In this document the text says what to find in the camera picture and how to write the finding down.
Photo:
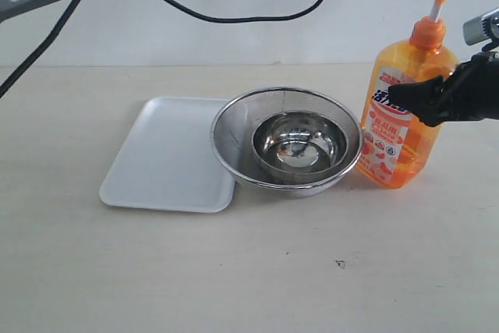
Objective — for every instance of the orange dish soap pump bottle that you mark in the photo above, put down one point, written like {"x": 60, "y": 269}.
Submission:
{"x": 396, "y": 144}

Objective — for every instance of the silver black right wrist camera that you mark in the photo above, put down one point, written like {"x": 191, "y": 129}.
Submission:
{"x": 481, "y": 28}

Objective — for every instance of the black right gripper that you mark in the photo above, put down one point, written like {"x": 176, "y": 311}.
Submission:
{"x": 469, "y": 94}

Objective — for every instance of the white rectangular tray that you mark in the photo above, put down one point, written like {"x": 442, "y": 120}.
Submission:
{"x": 166, "y": 163}

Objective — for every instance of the steel mesh colander basket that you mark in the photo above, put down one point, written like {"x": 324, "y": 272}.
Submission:
{"x": 233, "y": 126}

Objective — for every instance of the small stainless steel bowl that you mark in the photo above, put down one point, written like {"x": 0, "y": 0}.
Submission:
{"x": 300, "y": 142}

